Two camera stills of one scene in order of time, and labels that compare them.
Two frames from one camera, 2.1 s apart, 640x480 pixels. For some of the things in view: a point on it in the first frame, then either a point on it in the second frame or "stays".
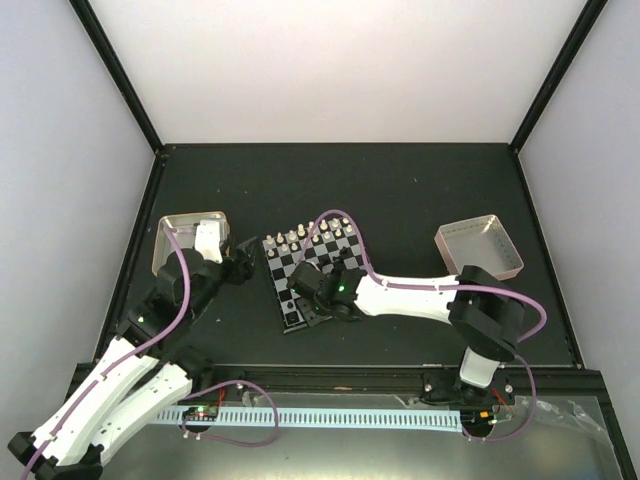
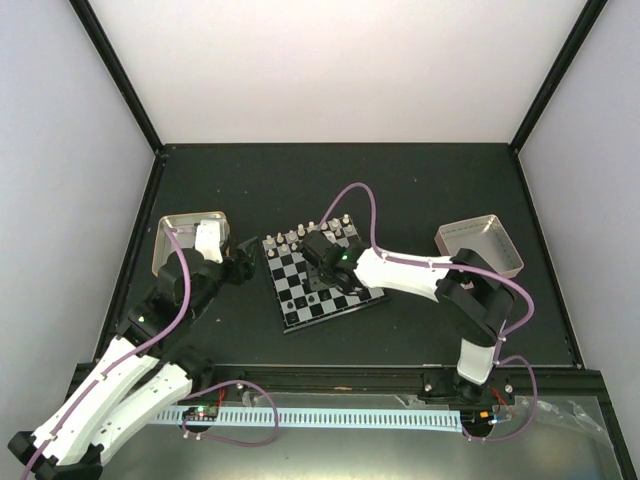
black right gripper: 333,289 to 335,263
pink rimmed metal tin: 480,242 stays
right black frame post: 583,24 stays
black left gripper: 242,265 stays
